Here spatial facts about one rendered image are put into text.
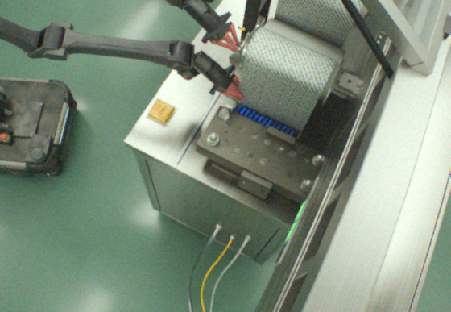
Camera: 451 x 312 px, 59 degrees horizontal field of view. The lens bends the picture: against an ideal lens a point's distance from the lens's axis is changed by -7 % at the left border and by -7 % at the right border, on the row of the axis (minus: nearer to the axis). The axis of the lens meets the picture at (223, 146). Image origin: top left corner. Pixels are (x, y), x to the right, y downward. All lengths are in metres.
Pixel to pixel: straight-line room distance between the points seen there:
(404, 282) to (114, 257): 1.69
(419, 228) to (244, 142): 0.63
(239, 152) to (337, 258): 0.76
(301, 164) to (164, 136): 0.48
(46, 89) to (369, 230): 2.10
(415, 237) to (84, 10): 2.67
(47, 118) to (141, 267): 0.94
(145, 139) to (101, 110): 1.16
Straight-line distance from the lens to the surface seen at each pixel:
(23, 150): 2.34
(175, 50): 1.26
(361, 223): 0.62
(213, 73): 1.29
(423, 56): 0.77
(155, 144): 1.45
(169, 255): 2.25
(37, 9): 3.23
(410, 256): 0.89
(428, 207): 0.94
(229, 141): 1.31
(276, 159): 1.31
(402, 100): 0.74
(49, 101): 2.43
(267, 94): 1.27
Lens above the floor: 2.22
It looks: 66 degrees down
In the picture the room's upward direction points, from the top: 9 degrees clockwise
